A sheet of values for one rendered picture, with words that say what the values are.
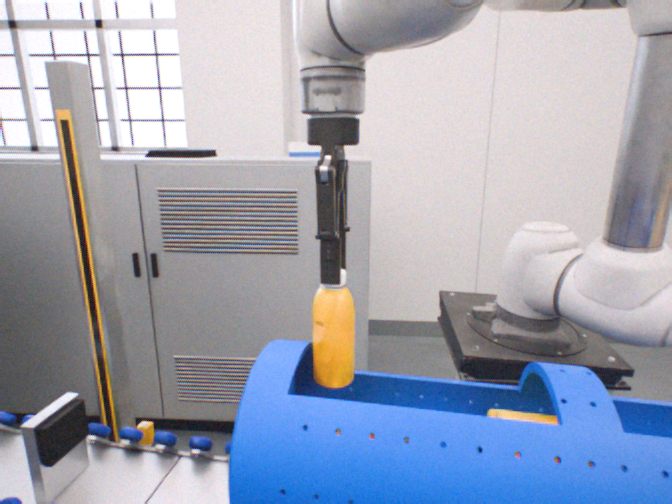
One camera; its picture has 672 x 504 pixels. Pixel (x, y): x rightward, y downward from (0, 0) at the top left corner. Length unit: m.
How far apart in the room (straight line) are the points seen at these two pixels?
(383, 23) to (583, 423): 0.50
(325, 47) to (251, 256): 1.61
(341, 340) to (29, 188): 2.06
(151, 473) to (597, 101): 3.31
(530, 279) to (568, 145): 2.47
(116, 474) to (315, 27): 0.85
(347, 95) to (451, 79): 2.72
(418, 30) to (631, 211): 0.62
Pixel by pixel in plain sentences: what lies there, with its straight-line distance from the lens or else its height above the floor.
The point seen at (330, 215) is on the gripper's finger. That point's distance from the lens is 0.59.
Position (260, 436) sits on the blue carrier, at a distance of 0.61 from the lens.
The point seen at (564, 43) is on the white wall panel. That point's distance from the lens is 3.52.
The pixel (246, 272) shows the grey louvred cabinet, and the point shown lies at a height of 0.92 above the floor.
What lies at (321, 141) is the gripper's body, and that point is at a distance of 0.60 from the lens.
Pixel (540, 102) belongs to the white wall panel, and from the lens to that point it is 3.44.
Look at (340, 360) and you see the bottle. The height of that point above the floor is 1.21.
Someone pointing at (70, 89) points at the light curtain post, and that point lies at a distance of 1.15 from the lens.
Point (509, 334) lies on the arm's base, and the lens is 1.16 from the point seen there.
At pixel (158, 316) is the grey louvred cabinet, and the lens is 2.38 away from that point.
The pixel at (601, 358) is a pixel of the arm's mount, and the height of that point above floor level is 1.06.
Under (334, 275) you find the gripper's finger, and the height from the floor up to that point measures 1.35.
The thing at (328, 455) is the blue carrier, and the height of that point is 1.16.
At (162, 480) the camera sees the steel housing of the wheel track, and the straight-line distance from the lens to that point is 0.98.
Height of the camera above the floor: 1.54
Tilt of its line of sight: 15 degrees down
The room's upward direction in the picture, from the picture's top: straight up
